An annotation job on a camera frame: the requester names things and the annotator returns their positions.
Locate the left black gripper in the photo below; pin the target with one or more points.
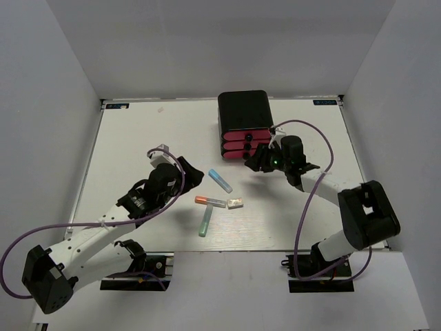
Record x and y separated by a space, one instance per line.
193 175

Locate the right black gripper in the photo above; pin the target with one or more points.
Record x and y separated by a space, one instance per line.
261 158

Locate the pink drawer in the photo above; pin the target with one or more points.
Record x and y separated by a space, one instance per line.
243 144
238 154
246 135

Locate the light blue glue stick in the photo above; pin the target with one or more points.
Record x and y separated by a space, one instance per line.
220 181

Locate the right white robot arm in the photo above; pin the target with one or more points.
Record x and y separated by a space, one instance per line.
366 213

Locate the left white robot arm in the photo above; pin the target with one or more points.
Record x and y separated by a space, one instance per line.
54 274

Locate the white staples box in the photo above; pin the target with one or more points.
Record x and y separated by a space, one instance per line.
235 203

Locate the orange cap highlighter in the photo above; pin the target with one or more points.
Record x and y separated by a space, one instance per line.
210 201

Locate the green highlighter pen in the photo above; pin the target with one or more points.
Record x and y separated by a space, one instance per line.
205 222

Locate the black drawer cabinet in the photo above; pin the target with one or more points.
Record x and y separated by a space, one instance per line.
240 110

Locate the left blue table label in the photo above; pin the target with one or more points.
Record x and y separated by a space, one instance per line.
117 106

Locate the blue table label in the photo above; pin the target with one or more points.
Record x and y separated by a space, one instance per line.
117 106
325 102

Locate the right blue table label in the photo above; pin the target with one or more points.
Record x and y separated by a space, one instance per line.
325 102

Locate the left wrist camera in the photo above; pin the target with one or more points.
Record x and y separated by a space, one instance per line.
159 155

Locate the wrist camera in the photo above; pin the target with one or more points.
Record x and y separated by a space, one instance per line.
276 135
159 155

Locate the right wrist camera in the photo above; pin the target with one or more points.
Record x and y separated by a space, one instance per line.
276 135

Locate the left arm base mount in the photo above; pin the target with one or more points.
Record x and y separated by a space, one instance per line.
148 272

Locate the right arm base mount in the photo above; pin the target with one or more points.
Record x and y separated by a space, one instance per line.
333 281

